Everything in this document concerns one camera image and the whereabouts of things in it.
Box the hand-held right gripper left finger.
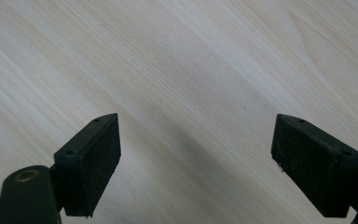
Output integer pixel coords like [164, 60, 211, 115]
[53, 112, 122, 218]

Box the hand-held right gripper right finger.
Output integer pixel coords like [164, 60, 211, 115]
[270, 113, 358, 218]

